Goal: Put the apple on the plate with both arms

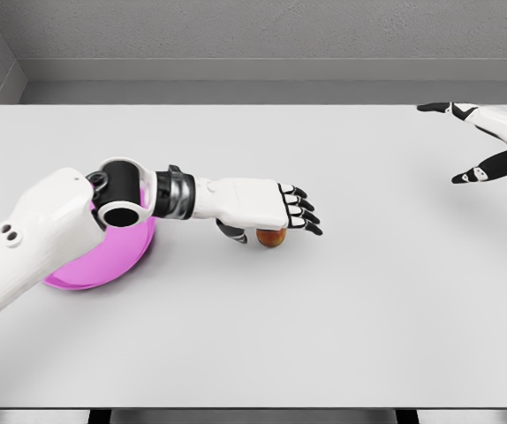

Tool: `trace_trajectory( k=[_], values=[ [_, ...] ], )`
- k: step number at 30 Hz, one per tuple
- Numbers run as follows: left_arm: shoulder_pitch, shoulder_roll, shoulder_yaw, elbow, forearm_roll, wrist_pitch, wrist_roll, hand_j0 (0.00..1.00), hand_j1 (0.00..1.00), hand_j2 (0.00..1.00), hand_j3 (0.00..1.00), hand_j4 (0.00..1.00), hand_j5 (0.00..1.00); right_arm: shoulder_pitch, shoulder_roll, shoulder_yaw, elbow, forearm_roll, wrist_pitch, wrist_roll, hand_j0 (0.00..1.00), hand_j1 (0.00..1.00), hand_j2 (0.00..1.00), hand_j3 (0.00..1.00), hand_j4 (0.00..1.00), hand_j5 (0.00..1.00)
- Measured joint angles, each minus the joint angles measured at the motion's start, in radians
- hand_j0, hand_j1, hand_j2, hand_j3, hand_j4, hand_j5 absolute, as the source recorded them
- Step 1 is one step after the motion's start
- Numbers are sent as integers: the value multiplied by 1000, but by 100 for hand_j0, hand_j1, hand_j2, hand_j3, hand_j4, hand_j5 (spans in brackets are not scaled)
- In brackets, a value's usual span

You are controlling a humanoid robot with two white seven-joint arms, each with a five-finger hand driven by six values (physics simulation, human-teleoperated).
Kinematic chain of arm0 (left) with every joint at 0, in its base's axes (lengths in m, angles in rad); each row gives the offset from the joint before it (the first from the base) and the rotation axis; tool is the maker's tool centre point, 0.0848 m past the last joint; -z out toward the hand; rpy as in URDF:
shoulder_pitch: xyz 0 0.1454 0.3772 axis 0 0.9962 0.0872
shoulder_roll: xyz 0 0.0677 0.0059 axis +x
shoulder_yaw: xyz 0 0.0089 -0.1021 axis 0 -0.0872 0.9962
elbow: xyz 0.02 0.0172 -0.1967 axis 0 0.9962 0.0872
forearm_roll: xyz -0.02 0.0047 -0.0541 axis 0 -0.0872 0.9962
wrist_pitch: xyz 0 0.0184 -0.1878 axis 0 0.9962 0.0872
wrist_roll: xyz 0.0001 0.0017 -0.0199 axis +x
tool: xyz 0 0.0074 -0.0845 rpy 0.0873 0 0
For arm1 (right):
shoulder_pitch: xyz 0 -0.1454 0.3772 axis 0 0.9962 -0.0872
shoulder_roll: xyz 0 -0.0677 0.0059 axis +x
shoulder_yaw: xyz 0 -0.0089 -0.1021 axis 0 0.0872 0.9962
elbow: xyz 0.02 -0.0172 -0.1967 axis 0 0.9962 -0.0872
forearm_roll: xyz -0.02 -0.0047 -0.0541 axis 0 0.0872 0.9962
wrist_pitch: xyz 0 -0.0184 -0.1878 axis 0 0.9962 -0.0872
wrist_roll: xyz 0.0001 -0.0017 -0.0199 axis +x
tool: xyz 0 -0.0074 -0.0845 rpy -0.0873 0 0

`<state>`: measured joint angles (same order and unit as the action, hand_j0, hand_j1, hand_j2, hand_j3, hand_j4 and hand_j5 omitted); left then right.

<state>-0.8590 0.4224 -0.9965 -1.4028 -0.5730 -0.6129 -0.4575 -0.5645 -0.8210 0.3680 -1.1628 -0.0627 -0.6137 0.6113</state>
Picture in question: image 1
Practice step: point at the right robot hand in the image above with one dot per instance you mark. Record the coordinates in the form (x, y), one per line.
(496, 121)

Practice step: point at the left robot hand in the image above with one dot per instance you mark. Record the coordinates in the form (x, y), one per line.
(258, 203)

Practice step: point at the red apple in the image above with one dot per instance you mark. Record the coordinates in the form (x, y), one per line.
(271, 237)

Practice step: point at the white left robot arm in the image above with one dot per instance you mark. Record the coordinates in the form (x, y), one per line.
(50, 221)

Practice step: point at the pink plate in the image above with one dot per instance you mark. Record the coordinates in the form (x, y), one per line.
(103, 260)

